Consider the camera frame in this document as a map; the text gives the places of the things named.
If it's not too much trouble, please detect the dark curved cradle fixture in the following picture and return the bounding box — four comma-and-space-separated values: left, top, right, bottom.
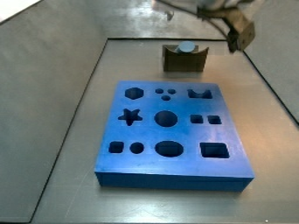
163, 45, 210, 72

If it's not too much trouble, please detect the light blue oval cylinder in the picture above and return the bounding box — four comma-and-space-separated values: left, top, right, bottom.
176, 41, 195, 53

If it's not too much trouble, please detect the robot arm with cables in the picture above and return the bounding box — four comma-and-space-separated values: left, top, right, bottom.
155, 0, 267, 40

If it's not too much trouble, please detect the blue foam shape-sorter block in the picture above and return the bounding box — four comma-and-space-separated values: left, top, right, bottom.
95, 81, 255, 192

